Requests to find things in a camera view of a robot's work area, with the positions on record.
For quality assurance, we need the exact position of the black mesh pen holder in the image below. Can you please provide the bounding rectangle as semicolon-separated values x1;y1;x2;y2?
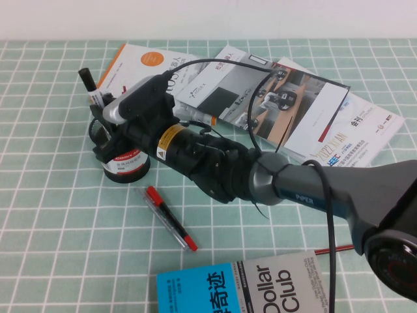
88;117;151;184

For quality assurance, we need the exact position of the blue grey Dollar Club book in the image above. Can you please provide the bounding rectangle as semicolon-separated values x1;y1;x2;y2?
155;249;335;313

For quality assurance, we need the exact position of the white HEEC catalogue book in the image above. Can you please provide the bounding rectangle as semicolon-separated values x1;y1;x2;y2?
280;57;405;169

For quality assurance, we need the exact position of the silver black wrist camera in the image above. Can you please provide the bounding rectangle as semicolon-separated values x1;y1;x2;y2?
102;74;173;127

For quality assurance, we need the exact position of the white orange ROS book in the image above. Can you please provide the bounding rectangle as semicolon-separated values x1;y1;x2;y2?
96;43;218;127

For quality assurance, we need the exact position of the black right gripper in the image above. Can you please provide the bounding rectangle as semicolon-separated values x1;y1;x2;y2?
89;97;197;169

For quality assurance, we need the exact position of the green checked tablecloth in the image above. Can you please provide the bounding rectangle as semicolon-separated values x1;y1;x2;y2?
0;38;417;313

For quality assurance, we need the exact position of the red pencil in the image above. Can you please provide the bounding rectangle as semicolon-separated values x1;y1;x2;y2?
317;243;354;257

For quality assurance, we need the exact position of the black camera cable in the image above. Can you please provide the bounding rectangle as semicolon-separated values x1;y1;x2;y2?
164;57;338;296

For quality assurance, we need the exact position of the clear plastic pen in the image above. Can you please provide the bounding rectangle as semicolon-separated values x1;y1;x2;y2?
135;188;191;252

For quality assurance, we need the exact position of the robot photo brochure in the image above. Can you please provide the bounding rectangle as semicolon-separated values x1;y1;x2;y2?
175;45;351;157

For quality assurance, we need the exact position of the red and black pen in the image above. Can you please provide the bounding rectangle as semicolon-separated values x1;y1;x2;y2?
145;186;199;252

